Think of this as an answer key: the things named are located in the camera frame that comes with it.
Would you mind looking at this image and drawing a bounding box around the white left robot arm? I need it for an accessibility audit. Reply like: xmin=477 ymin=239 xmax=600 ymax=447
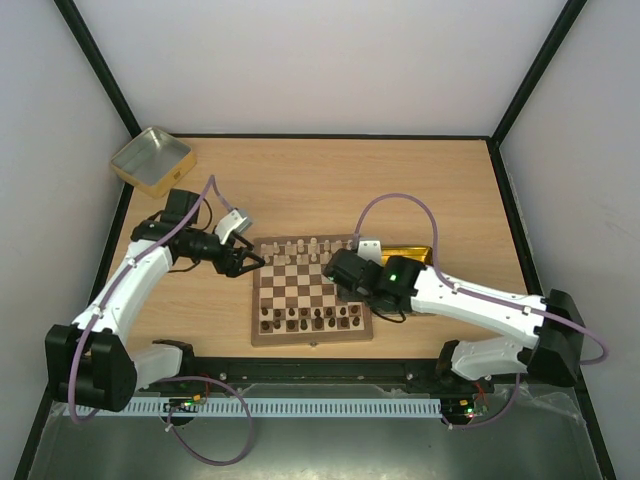
xmin=45 ymin=210 xmax=264 ymax=412

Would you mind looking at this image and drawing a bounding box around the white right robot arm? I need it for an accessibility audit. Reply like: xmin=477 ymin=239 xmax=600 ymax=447
xmin=323 ymin=249 xmax=584 ymax=392

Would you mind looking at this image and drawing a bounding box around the wooden chess board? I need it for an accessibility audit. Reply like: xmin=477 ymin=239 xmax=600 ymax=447
xmin=251 ymin=234 xmax=373 ymax=347

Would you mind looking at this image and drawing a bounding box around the yellow tin tray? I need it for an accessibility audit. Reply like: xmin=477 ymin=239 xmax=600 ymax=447
xmin=381 ymin=245 xmax=433 ymax=266

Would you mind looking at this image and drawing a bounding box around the gold tin box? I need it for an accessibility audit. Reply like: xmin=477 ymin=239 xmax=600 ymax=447
xmin=110 ymin=127 xmax=197 ymax=199

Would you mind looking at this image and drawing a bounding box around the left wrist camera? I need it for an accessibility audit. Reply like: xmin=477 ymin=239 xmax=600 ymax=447
xmin=214 ymin=209 xmax=252 ymax=244

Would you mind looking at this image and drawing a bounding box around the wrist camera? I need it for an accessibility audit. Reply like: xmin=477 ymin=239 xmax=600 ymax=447
xmin=214 ymin=209 xmax=252 ymax=244
xmin=356 ymin=238 xmax=382 ymax=265

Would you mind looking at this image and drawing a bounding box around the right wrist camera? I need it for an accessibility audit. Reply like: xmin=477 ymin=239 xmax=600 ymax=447
xmin=356 ymin=238 xmax=382 ymax=265

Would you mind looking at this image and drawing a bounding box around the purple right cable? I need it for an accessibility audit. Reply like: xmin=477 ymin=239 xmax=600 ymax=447
xmin=352 ymin=192 xmax=610 ymax=430

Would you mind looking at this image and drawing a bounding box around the purple cable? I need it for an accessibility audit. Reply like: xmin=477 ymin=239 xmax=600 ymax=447
xmin=352 ymin=192 xmax=610 ymax=430
xmin=68 ymin=174 xmax=256 ymax=464

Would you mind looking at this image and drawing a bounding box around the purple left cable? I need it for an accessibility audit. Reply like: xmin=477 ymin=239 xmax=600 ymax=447
xmin=68 ymin=174 xmax=256 ymax=464

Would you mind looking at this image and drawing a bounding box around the black enclosure frame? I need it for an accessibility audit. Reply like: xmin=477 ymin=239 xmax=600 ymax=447
xmin=9 ymin=0 xmax=619 ymax=480

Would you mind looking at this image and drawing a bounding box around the white slotted cable duct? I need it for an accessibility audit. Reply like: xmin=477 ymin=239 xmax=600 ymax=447
xmin=64 ymin=397 xmax=444 ymax=419

